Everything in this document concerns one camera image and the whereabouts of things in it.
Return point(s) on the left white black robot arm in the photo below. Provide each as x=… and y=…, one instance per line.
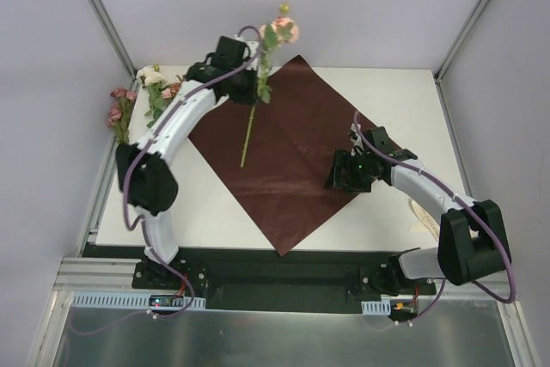
x=147, y=184

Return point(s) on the left white cable duct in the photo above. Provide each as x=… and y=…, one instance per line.
x=157, y=302

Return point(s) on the white cable duct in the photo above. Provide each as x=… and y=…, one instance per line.
x=382, y=307
x=157, y=302

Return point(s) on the right white cable duct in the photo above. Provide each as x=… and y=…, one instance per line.
x=382, y=307

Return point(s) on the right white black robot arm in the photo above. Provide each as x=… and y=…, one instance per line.
x=472, y=241

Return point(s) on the left aluminium frame post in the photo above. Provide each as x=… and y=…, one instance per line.
x=113, y=36

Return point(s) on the right aluminium frame post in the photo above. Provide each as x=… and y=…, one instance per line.
x=467, y=28

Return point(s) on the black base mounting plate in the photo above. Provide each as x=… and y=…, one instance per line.
x=262, y=280

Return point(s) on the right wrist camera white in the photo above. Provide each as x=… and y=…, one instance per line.
x=354, y=137

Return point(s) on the white rose stem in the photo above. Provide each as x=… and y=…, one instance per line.
x=154, y=82

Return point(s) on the aluminium frame post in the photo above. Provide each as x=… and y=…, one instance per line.
x=113, y=36
x=467, y=28

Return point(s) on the aluminium front rail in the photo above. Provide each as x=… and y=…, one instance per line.
x=98, y=274

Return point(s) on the dark red wrapping cloth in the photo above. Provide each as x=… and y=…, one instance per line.
x=259, y=176

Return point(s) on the cream printed ribbon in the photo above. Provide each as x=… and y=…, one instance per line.
x=425, y=222

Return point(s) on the light pink rose stem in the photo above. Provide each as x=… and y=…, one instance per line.
x=281, y=30

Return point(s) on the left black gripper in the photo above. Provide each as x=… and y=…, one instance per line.
x=247, y=88

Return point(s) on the small pink rose stem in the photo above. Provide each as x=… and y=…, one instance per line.
x=166, y=94

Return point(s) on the mauve rose stem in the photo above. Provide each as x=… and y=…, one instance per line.
x=119, y=115

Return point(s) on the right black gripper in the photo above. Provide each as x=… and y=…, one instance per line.
x=344, y=172

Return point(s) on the orange brown rose stem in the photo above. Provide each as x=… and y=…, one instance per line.
x=174, y=88

